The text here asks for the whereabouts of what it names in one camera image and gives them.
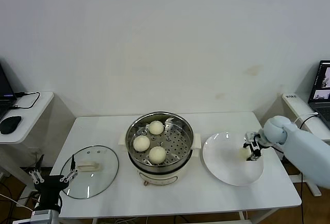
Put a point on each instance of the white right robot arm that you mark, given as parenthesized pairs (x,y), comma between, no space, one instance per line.
(304,152)

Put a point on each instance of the black computer mouse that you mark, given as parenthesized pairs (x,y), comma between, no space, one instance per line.
(10,124)

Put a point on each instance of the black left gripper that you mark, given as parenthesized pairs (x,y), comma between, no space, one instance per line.
(50,186)

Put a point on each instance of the small white printed label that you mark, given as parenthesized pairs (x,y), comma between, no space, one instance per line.
(291,96)

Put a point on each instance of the white steamed baozi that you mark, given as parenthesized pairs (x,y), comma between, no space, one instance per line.
(157,155)
(156,127)
(243,153)
(141,143)

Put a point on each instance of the white table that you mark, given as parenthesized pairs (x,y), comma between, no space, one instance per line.
(103,128)

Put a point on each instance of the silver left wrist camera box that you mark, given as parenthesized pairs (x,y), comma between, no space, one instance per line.
(43,216)

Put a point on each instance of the white side desk with label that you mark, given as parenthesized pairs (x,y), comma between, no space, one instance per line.
(294,106)

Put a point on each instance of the black laptop with dark screen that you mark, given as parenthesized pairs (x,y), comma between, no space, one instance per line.
(5,85)

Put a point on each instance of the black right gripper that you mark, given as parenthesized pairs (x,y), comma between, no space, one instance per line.
(256,139)

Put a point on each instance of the white round plate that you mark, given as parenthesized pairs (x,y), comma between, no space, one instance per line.
(221,157)

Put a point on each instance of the grey laptop with lit screen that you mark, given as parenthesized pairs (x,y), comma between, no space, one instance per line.
(322,108)

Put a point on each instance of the white side desk with mouse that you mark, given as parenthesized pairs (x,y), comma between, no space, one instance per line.
(33,116)

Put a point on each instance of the cream electric cooker pot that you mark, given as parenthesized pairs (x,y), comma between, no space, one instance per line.
(159,176)

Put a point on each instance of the perforated steel steamer basket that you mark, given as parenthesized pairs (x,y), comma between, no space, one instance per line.
(185,134)

